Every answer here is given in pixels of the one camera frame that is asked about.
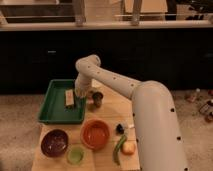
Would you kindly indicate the small dark metal cup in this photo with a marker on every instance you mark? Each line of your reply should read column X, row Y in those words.
column 97, row 99

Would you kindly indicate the wooden board table top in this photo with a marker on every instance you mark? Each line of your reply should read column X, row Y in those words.
column 114, row 110

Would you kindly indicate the small black object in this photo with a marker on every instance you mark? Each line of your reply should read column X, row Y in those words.
column 120, row 129

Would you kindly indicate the small green bowl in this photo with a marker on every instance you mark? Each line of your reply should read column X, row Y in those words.
column 75, row 155

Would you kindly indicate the bottle on floor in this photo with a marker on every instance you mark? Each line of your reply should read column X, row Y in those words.
column 193, row 96

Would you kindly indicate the orange bowl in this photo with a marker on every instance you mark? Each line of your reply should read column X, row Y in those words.
column 95, row 134

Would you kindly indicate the green plastic tray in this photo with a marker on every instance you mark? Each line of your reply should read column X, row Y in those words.
column 54, row 109

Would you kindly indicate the dark purple bowl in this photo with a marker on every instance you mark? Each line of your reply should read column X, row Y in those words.
column 54, row 143

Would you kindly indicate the green chili pepper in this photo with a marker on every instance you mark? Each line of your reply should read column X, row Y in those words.
column 121, row 141

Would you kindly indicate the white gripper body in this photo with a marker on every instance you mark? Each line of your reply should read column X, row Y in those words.
column 82, row 86

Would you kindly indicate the items on floor right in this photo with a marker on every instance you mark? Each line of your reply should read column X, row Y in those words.
column 207, row 108

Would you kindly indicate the tan sponge block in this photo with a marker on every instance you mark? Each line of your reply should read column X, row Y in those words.
column 69, row 98

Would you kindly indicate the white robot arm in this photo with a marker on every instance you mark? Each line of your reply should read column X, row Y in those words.
column 160, row 143

